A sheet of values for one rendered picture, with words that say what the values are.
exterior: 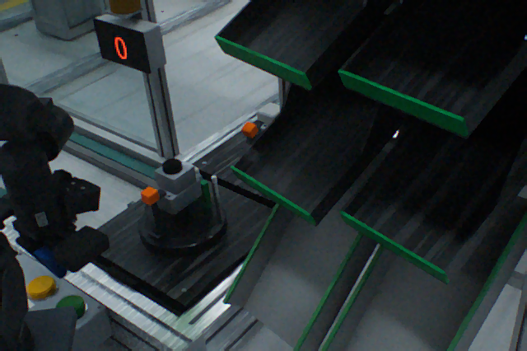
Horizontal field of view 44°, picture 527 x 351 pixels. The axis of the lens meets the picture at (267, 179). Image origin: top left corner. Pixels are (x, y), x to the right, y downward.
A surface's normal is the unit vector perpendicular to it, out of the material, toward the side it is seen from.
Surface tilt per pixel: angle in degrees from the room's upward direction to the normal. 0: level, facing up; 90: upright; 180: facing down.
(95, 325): 90
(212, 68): 0
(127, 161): 0
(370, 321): 45
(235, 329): 90
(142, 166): 0
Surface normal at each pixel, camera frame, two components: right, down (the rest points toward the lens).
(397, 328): -0.58, -0.28
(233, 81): -0.07, -0.81
